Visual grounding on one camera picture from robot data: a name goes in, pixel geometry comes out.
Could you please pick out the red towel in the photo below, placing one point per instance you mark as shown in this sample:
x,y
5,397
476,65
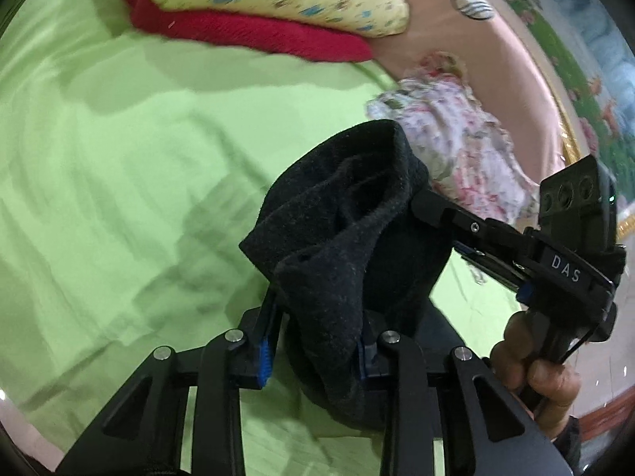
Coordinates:
x,y
238,29

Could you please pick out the gold framed landscape painting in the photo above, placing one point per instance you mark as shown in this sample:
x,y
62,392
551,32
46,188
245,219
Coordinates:
x,y
585,59

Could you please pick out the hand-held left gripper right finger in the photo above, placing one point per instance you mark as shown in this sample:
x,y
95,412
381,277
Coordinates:
x,y
363,357

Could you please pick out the floral ruffled pillow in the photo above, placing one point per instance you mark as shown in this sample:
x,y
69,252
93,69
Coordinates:
x,y
466,148

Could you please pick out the pink heart print quilt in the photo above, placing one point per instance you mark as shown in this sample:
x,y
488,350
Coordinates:
x,y
471,69

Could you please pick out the green bed sheet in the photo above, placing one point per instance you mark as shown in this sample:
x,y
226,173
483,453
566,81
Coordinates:
x,y
124,183

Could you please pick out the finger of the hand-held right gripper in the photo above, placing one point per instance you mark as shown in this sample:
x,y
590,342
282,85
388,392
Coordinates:
x,y
461,218
488,265

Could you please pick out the black pants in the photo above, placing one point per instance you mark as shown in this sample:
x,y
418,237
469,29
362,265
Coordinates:
x,y
357,258

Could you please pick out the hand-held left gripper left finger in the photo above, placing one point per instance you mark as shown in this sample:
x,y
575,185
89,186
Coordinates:
x,y
263,357

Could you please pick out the person's right hand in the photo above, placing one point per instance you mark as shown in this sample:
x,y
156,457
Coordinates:
x,y
545,377

